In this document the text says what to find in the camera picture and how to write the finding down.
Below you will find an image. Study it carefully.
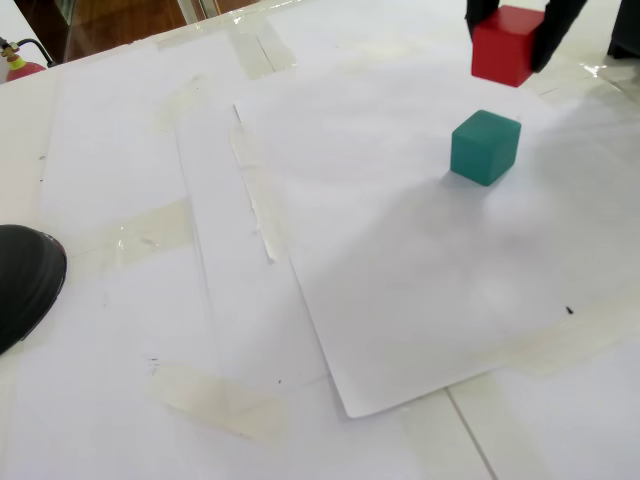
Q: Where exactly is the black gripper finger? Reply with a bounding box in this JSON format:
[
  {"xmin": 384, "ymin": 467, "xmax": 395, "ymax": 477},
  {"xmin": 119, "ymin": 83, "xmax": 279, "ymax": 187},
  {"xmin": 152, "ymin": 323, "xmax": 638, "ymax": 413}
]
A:
[
  {"xmin": 464, "ymin": 0, "xmax": 502, "ymax": 39},
  {"xmin": 528, "ymin": 0, "xmax": 590, "ymax": 75}
]

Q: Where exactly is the red cube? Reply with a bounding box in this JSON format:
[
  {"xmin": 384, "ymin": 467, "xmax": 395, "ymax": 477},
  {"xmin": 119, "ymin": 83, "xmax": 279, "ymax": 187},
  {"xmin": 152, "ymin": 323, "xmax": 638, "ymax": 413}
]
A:
[{"xmin": 470, "ymin": 5, "xmax": 546, "ymax": 89}]

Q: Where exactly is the teal blue cube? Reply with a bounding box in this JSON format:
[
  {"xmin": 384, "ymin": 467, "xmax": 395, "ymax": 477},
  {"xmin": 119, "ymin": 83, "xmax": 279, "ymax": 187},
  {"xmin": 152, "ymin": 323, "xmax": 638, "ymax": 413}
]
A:
[{"xmin": 449, "ymin": 109, "xmax": 523, "ymax": 188}]

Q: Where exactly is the clear shiny tape strip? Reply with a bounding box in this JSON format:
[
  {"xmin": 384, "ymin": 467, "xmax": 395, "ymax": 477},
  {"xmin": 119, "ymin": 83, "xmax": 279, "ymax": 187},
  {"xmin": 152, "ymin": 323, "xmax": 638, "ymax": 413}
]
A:
[
  {"xmin": 522, "ymin": 47, "xmax": 626, "ymax": 109},
  {"xmin": 67, "ymin": 197, "xmax": 196, "ymax": 274}
]

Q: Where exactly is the beige masking tape strip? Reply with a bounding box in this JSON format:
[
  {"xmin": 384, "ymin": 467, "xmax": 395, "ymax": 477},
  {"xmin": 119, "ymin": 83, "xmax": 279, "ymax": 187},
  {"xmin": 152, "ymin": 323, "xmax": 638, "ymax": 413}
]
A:
[
  {"xmin": 399, "ymin": 372, "xmax": 506, "ymax": 480},
  {"xmin": 146, "ymin": 357, "xmax": 294, "ymax": 445},
  {"xmin": 219, "ymin": 17, "xmax": 299, "ymax": 80},
  {"xmin": 469, "ymin": 284, "xmax": 640, "ymax": 382},
  {"xmin": 227, "ymin": 122, "xmax": 292, "ymax": 265},
  {"xmin": 152, "ymin": 73, "xmax": 209, "ymax": 134}
]

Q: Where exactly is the small white paper sheet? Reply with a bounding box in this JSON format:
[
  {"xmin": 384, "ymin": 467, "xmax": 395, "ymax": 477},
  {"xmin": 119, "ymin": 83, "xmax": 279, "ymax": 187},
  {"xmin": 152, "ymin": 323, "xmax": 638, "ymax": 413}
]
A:
[{"xmin": 232, "ymin": 44, "xmax": 640, "ymax": 420}]

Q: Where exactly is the large white paper sheet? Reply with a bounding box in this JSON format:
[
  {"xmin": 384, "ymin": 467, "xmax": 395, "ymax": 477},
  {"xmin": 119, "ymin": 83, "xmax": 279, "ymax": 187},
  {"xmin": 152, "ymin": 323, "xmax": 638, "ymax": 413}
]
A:
[
  {"xmin": 174, "ymin": 0, "xmax": 640, "ymax": 480},
  {"xmin": 0, "ymin": 32, "xmax": 351, "ymax": 480}
]

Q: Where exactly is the brown wooden cabinet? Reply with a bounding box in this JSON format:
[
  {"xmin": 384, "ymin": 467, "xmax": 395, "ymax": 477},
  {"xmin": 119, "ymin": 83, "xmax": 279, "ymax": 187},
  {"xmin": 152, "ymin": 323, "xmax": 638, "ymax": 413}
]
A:
[{"xmin": 12, "ymin": 0, "xmax": 211, "ymax": 64}]

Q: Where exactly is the red fire extinguisher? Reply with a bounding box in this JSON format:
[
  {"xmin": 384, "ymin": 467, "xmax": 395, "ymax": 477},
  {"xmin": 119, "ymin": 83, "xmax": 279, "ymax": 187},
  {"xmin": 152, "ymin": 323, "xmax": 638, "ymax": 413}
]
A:
[{"xmin": 0, "ymin": 35, "xmax": 60, "ymax": 84}]

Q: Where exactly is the black round stand base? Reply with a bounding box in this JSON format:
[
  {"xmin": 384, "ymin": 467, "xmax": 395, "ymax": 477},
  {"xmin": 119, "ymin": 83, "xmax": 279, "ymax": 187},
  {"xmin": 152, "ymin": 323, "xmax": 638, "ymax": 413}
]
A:
[{"xmin": 0, "ymin": 224, "xmax": 68, "ymax": 357}]

